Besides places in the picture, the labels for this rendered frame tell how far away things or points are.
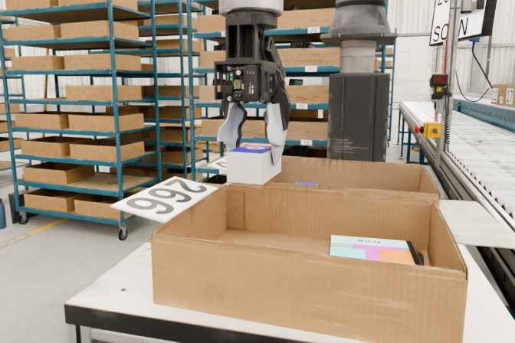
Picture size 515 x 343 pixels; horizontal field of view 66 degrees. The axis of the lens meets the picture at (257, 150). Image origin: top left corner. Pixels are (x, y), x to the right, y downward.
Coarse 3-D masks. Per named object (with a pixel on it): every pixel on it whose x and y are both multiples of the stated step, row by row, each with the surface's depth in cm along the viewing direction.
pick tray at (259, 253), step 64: (256, 192) 76; (320, 192) 73; (192, 256) 50; (256, 256) 48; (320, 256) 45; (448, 256) 51; (256, 320) 49; (320, 320) 47; (384, 320) 44; (448, 320) 42
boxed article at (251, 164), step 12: (252, 144) 64; (264, 144) 64; (228, 156) 57; (240, 156) 56; (252, 156) 55; (264, 156) 56; (228, 168) 57; (240, 168) 56; (252, 168) 56; (264, 168) 56; (276, 168) 62; (228, 180) 57; (240, 180) 57; (252, 180) 56; (264, 180) 57
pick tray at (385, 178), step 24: (288, 168) 106; (312, 168) 105; (336, 168) 103; (360, 168) 101; (384, 168) 99; (408, 168) 98; (360, 192) 74; (384, 192) 73; (408, 192) 72; (432, 192) 79
